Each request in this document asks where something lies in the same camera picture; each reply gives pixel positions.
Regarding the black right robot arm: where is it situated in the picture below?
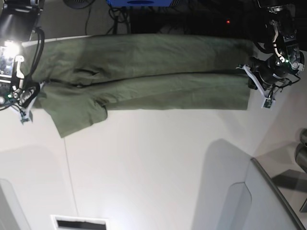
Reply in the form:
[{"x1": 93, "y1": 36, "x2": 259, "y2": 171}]
[{"x1": 0, "y1": 0, "x2": 45, "y2": 122}]

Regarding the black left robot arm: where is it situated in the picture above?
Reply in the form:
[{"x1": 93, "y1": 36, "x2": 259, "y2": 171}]
[{"x1": 238, "y1": 0, "x2": 305, "y2": 101}]

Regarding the grey metal cylinder stand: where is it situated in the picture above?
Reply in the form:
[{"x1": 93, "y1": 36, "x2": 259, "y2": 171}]
[{"x1": 295, "y1": 128, "x2": 307, "y2": 173}]

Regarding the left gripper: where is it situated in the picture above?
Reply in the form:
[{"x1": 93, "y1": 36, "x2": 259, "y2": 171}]
[{"x1": 237, "y1": 57, "x2": 301, "y2": 98}]

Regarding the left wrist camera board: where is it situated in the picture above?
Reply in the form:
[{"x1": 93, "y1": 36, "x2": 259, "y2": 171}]
[{"x1": 261, "y1": 98, "x2": 275, "y2": 110}]

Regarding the green t-shirt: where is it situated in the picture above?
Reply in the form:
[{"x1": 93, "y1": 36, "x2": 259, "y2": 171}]
[{"x1": 32, "y1": 34, "x2": 254, "y2": 137}]

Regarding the blue box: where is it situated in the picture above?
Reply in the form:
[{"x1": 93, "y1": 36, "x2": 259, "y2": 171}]
[{"x1": 106, "y1": 0, "x2": 173, "y2": 7}]

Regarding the black round fan base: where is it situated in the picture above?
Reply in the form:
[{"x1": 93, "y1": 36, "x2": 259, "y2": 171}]
[{"x1": 63, "y1": 0, "x2": 95, "y2": 10}]

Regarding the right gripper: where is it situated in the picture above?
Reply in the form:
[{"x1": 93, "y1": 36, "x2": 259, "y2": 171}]
[{"x1": 10, "y1": 81, "x2": 45, "y2": 115}]

